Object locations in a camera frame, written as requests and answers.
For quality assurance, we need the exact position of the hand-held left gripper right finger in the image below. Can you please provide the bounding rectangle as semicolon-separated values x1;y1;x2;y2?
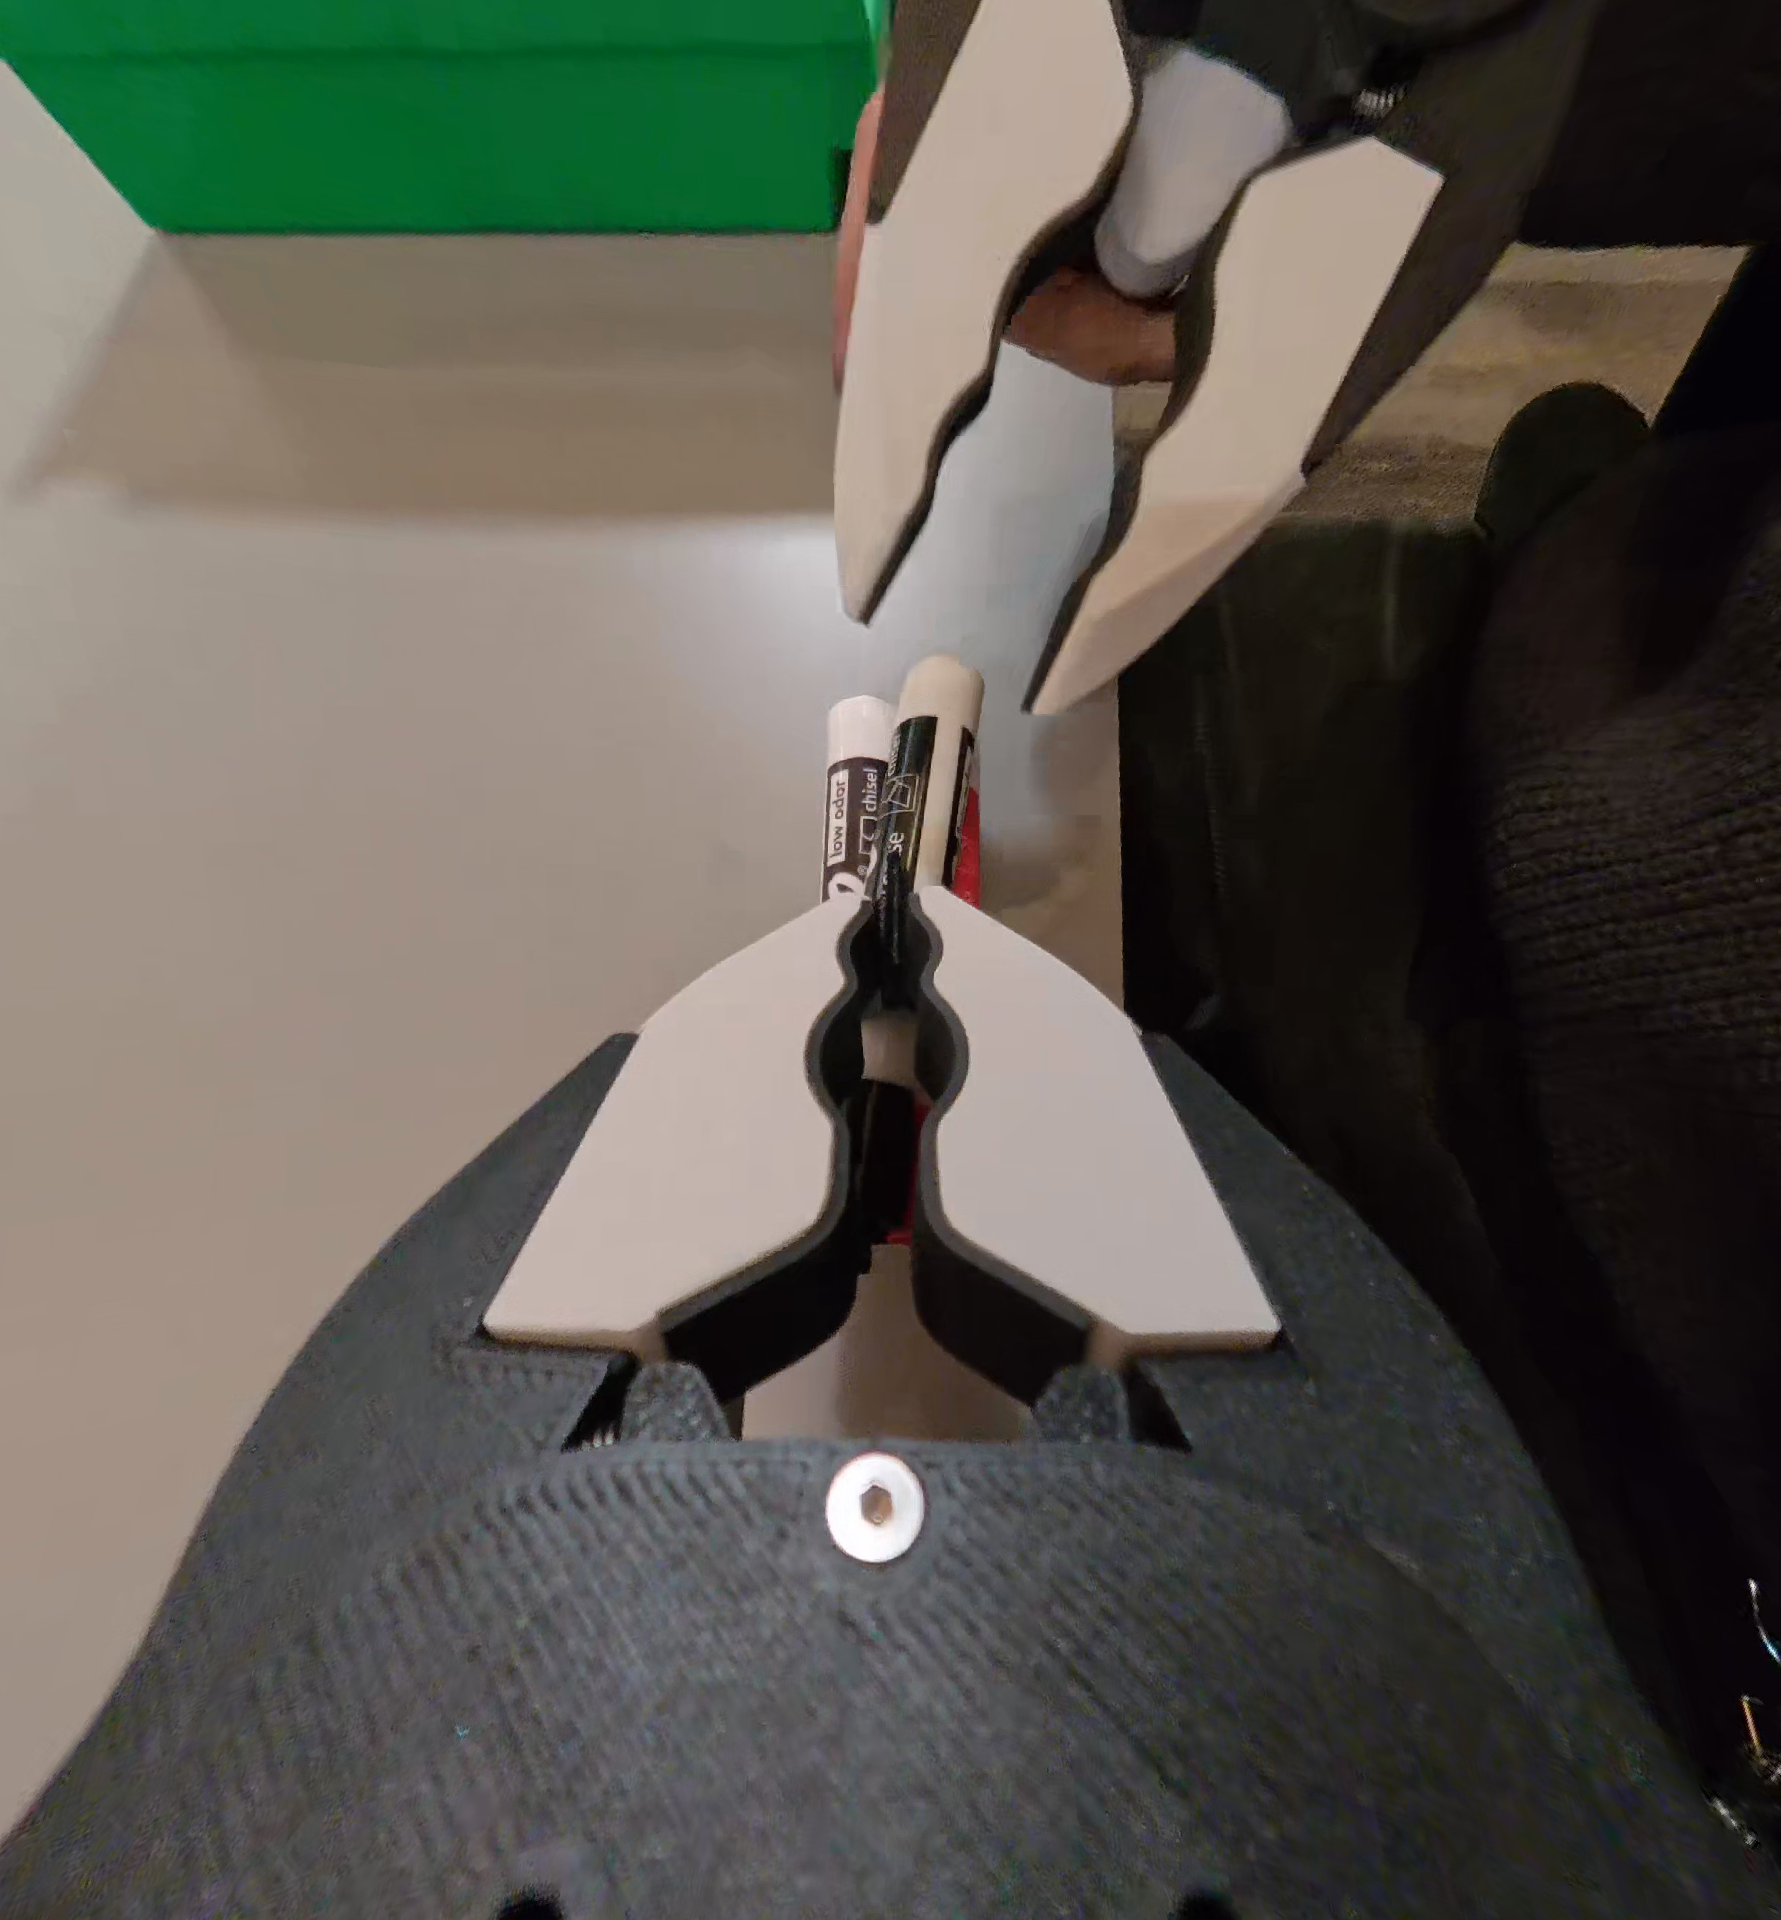
903;889;1285;1412

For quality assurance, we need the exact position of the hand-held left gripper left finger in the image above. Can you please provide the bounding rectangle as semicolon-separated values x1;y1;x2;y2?
482;896;873;1403

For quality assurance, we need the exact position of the metal key ring clip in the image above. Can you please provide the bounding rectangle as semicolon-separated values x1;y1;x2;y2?
1703;1575;1781;1851

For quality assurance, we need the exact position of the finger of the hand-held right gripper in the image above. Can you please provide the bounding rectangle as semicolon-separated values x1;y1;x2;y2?
1022;136;1447;717
837;0;1141;627

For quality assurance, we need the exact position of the red dry erase marker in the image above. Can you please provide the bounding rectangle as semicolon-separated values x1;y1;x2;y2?
886;752;997;1249

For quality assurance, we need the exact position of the person's right hand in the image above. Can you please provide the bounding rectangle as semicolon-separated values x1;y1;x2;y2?
833;91;1184;387

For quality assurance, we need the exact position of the grey desk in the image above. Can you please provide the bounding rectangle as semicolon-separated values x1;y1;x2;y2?
0;23;1125;1878

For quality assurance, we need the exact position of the green plastic bin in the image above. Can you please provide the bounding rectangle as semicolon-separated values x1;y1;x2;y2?
0;0;894;238

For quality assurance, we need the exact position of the black dry erase marker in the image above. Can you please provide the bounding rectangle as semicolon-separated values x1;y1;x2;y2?
878;655;987;908
819;693;912;1249

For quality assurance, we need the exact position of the person's dark trouser leg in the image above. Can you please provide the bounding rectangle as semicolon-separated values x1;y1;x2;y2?
1118;382;1649;1233

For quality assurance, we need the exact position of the person's torso in black sweater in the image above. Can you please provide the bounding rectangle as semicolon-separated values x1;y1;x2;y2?
1466;435;1781;1908

